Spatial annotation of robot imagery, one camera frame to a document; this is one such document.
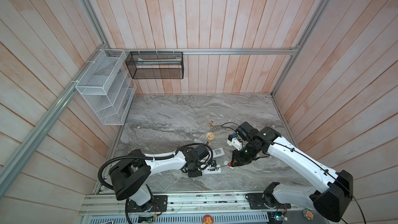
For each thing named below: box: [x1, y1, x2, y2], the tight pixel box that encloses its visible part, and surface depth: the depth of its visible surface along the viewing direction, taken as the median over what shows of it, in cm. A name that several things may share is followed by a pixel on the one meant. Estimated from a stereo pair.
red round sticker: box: [202, 214, 215, 224], surface depth 70 cm
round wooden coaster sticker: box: [206, 131, 216, 141], surface depth 100 cm
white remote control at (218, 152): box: [212, 147, 226, 159], surface depth 90 cm
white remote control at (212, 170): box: [202, 164, 222, 175], surface depth 84 cm
